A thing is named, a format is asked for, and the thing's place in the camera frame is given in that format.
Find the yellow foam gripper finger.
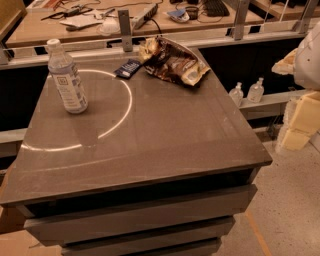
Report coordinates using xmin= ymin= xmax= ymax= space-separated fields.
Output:
xmin=271 ymin=49 xmax=297 ymax=75

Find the brown chip bag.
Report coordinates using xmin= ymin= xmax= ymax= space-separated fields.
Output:
xmin=139 ymin=37 xmax=209 ymax=86

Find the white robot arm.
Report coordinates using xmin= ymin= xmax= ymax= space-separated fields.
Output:
xmin=272 ymin=22 xmax=320 ymax=91

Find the right hand sanitizer bottle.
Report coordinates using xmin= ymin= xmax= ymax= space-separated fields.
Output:
xmin=247 ymin=77 xmax=264 ymax=103

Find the hand sanitizer bottle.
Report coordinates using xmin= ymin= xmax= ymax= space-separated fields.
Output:
xmin=229 ymin=82 xmax=244 ymax=106
xmin=247 ymin=77 xmax=264 ymax=103

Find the left hand sanitizer bottle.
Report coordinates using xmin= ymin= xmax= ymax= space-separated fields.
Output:
xmin=229 ymin=82 xmax=244 ymax=106

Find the clear plastic water bottle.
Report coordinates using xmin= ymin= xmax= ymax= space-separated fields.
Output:
xmin=47 ymin=39 xmax=88 ymax=114

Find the yellow foam block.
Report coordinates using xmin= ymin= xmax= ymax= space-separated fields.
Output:
xmin=276 ymin=91 xmax=320 ymax=152

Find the black keyboard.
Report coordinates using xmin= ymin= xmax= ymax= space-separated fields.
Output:
xmin=203 ymin=0 xmax=229 ymax=17

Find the black tape roll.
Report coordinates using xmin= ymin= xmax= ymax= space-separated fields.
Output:
xmin=185 ymin=6 xmax=199 ymax=20

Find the blue and white pouch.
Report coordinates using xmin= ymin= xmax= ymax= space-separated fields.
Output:
xmin=167 ymin=9 xmax=189 ymax=23

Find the small blue snack packet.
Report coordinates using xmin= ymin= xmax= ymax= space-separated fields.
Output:
xmin=114 ymin=59 xmax=142 ymax=79

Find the white power strip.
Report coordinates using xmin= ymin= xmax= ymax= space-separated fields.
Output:
xmin=132 ymin=3 xmax=158 ymax=29

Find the grey drawer cabinet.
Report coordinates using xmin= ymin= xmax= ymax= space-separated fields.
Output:
xmin=1 ymin=56 xmax=272 ymax=256

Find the white paper sheet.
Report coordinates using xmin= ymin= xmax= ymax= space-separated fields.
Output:
xmin=60 ymin=15 xmax=102 ymax=27

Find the wooden background desk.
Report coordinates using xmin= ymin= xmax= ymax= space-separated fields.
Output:
xmin=4 ymin=0 xmax=268 ymax=49

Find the metal frame post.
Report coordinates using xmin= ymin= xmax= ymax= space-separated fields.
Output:
xmin=118 ymin=9 xmax=133 ymax=52

